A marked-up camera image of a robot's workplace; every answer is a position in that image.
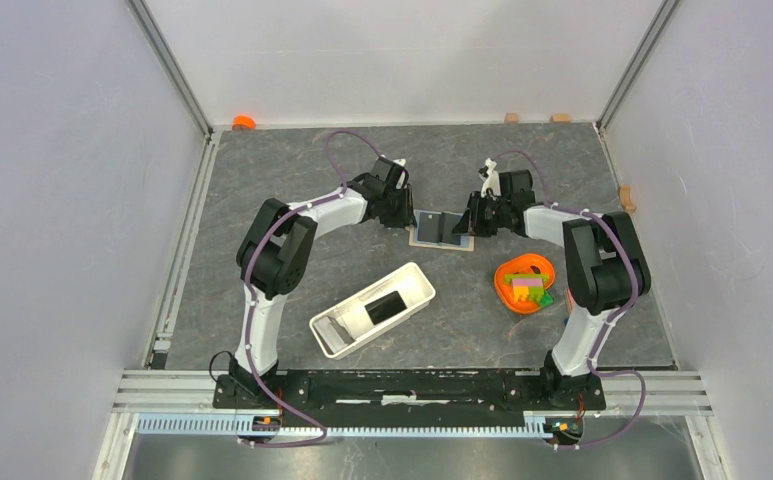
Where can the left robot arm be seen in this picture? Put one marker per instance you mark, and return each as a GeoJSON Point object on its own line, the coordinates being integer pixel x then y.
{"type": "Point", "coordinates": [275, 252]}

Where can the black credit card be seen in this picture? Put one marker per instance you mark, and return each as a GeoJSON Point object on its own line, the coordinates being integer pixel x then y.
{"type": "Point", "coordinates": [386, 307]}
{"type": "Point", "coordinates": [428, 229]}
{"type": "Point", "coordinates": [448, 222]}

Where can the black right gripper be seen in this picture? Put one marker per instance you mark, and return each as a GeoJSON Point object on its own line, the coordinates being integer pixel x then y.
{"type": "Point", "coordinates": [472, 217]}

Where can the white toothed cable rail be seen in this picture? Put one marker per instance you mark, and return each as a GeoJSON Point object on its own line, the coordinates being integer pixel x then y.
{"type": "Point", "coordinates": [247, 425]}

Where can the orange round cap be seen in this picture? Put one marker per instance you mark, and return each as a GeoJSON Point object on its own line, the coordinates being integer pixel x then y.
{"type": "Point", "coordinates": [243, 122]}

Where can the white plastic tray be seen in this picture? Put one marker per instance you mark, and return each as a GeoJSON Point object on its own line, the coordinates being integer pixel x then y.
{"type": "Point", "coordinates": [346, 327]}

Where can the wooden block right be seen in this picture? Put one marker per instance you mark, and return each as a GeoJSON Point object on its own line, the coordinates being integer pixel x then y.
{"type": "Point", "coordinates": [560, 118]}

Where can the curved wooden piece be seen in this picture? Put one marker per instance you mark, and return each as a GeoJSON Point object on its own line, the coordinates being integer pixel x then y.
{"type": "Point", "coordinates": [626, 199]}

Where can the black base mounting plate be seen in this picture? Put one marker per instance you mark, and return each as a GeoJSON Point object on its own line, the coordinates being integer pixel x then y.
{"type": "Point", "coordinates": [404, 398]}

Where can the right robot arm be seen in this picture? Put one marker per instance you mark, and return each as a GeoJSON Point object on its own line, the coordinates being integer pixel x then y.
{"type": "Point", "coordinates": [605, 267]}

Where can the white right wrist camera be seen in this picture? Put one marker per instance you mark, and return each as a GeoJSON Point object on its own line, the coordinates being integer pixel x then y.
{"type": "Point", "coordinates": [491, 187]}

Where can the beige leather card holder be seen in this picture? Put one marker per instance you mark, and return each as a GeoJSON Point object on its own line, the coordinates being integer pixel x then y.
{"type": "Point", "coordinates": [414, 243]}

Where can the orange bowl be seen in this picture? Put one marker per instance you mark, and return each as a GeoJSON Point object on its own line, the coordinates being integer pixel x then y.
{"type": "Point", "coordinates": [528, 263]}

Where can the coloured toy blocks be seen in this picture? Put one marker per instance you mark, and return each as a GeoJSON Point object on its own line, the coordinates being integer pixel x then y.
{"type": "Point", "coordinates": [526, 293]}

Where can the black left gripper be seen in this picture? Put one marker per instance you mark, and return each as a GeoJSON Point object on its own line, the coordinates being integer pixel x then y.
{"type": "Point", "coordinates": [407, 216]}

